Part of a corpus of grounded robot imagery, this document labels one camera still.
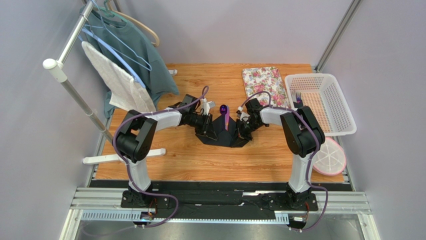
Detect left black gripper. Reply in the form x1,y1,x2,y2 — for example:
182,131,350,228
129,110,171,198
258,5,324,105
188,112,218,141

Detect iridescent knife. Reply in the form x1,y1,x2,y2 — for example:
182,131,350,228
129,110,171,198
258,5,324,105
224,114,230,131

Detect black paper napkin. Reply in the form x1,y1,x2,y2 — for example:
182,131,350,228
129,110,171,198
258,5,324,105
196,116,251,148

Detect purple spoon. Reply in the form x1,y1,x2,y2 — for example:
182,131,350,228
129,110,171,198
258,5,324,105
219,104,230,131

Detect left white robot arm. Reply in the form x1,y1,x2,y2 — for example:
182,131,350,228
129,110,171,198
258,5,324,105
112,94,216,197

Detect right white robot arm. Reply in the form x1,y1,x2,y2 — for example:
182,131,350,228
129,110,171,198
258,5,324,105
230,99,325,209

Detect floral tray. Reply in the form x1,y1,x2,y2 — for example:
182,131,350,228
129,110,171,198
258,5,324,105
242,66,291,108

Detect purple fork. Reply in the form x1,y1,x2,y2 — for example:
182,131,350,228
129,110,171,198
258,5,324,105
292,91,304,108

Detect white plastic basket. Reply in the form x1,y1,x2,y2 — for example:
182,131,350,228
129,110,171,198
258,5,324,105
284,73,357,137

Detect white towel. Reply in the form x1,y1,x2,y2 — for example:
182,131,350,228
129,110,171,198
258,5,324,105
81,41,156,113

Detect pink rimmed mesh cover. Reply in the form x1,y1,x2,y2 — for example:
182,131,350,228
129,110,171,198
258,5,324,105
312,137,347,176

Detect blue hanger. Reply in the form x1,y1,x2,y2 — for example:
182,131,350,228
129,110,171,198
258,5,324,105
79,11,153,89

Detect teal shirt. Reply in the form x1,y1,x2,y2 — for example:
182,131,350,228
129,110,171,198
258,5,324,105
81,9,179,118

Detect wooden hanger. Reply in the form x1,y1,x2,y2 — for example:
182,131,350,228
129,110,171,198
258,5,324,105
104,0,161,48

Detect silver clothes rack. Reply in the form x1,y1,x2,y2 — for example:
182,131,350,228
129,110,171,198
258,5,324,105
42,0,179,166

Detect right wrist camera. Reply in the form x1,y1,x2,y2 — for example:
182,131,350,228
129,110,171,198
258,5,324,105
236,106,250,121

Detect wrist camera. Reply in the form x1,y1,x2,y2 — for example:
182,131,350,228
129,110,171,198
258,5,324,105
200,98,216,115
236,106,250,121

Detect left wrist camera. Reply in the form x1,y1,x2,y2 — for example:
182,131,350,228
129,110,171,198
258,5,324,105
200,98,216,115

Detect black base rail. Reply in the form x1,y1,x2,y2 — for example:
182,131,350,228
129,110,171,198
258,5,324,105
75,180,352,221

